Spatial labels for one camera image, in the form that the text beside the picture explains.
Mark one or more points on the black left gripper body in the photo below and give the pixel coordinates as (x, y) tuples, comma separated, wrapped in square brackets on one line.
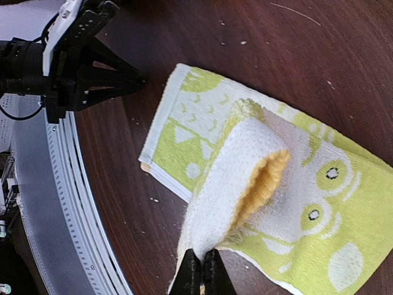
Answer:
[(48, 66)]

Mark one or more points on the green patterned towel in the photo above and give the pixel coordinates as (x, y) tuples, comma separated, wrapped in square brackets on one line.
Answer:
[(310, 208)]

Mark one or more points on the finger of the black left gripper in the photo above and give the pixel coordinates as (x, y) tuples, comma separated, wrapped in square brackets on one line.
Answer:
[(99, 64), (88, 98)]

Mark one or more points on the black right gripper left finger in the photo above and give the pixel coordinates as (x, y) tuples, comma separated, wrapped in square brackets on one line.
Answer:
[(188, 278)]

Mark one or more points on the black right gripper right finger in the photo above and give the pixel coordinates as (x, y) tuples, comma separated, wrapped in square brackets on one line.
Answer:
[(216, 280)]

